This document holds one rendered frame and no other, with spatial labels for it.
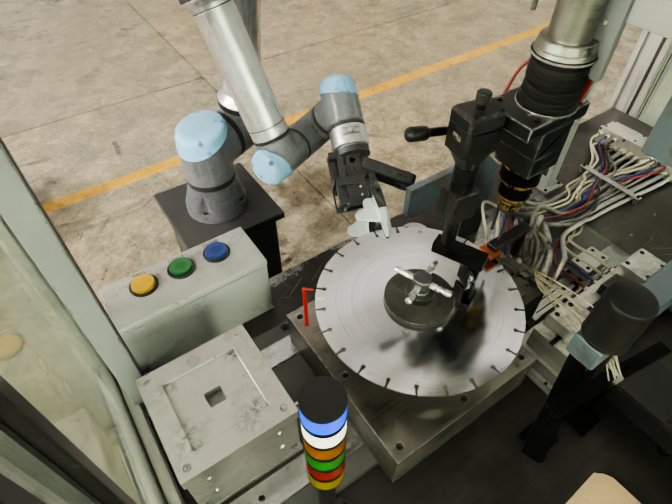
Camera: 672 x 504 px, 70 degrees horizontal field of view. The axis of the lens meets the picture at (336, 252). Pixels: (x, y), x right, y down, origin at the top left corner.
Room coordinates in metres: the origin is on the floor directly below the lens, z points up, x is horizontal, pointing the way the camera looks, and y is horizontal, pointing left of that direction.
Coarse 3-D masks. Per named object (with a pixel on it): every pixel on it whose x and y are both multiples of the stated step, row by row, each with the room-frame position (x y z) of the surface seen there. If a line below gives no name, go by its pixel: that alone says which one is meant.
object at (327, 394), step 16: (304, 384) 0.21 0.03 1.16; (320, 384) 0.21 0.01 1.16; (336, 384) 0.21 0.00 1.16; (304, 400) 0.19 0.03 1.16; (320, 400) 0.19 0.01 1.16; (336, 400) 0.19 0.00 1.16; (304, 416) 0.18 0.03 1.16; (320, 416) 0.18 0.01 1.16; (336, 416) 0.18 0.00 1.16; (320, 432) 0.17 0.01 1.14; (336, 432) 0.17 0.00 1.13
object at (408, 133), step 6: (414, 126) 0.53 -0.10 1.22; (420, 126) 0.53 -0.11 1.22; (426, 126) 0.54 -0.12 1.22; (444, 126) 0.55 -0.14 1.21; (408, 132) 0.52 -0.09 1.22; (414, 132) 0.52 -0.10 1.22; (420, 132) 0.52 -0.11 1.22; (426, 132) 0.53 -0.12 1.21; (432, 132) 0.54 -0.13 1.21; (438, 132) 0.54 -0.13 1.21; (444, 132) 0.54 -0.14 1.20; (408, 138) 0.52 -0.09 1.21; (414, 138) 0.52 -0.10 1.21; (420, 138) 0.52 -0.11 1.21; (426, 138) 0.53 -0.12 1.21
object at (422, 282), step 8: (432, 264) 0.49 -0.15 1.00; (400, 272) 0.48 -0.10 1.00; (408, 272) 0.47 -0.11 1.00; (416, 272) 0.47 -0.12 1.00; (424, 272) 0.47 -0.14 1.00; (416, 280) 0.46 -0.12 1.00; (424, 280) 0.46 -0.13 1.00; (432, 280) 0.46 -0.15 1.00; (416, 288) 0.44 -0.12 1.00; (424, 288) 0.45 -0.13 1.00; (432, 288) 0.45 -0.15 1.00; (440, 288) 0.44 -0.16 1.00; (408, 296) 0.43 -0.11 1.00; (448, 296) 0.43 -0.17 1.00
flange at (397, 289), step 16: (432, 272) 0.51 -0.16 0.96; (400, 288) 0.47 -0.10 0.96; (448, 288) 0.48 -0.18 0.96; (400, 304) 0.44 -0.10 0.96; (416, 304) 0.44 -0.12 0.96; (432, 304) 0.44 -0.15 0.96; (448, 304) 0.44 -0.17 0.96; (400, 320) 0.42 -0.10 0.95; (416, 320) 0.41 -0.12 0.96; (432, 320) 0.41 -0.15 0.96
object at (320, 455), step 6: (306, 444) 0.18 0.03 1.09; (342, 444) 0.18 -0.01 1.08; (306, 450) 0.18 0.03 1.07; (312, 450) 0.17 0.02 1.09; (318, 450) 0.17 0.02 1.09; (324, 450) 0.17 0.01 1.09; (330, 450) 0.17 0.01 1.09; (336, 450) 0.18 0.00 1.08; (342, 450) 0.18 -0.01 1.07; (312, 456) 0.17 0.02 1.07; (318, 456) 0.17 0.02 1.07; (324, 456) 0.17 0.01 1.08; (330, 456) 0.17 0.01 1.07; (336, 456) 0.17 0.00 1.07
